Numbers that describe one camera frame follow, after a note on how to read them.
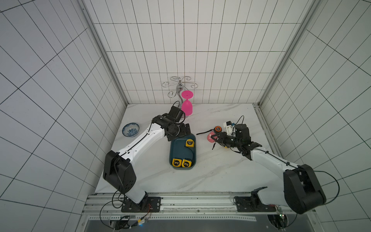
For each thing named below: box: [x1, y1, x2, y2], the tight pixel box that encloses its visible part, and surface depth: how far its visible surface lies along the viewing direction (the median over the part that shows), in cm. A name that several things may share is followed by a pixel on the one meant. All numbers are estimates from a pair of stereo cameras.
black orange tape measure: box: [196, 125, 223, 135], surface depth 102 cm
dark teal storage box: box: [169, 132, 197, 171], surface depth 92 cm
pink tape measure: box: [206, 130, 218, 144], surface depth 85 cm
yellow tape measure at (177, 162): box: [171, 158, 183, 168], surface depth 87 cm
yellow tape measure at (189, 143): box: [185, 138, 195, 148], surface depth 96 cm
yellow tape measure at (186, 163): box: [181, 159, 192, 168], surface depth 87 cm
